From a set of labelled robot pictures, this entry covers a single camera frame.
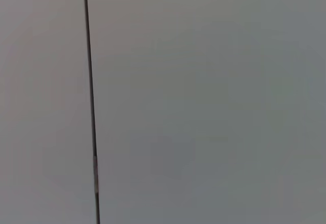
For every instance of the thin dark wall strip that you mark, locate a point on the thin dark wall strip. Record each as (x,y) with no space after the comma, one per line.
(89,56)

